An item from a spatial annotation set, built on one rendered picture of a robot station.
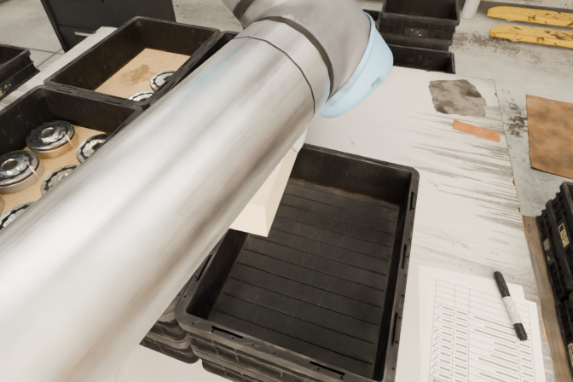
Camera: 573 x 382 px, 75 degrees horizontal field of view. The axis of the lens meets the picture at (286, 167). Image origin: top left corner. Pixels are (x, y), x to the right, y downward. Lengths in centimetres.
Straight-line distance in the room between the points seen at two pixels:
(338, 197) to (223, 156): 63
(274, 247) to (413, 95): 82
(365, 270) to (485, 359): 28
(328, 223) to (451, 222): 35
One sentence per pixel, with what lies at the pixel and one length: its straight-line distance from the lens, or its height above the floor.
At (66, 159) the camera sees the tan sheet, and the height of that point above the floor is 83.
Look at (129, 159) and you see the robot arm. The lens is 17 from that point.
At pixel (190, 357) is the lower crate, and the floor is 72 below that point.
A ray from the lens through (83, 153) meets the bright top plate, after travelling 95.
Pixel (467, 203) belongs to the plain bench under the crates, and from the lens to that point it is 105.
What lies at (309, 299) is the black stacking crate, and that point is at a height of 83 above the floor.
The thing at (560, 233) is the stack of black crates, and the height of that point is 28.
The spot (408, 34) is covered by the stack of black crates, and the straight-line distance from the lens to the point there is 223.
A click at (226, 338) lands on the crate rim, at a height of 93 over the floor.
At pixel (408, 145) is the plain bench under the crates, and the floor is 70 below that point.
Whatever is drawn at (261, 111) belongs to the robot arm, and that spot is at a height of 132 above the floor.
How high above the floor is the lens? 144
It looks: 46 degrees down
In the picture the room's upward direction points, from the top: straight up
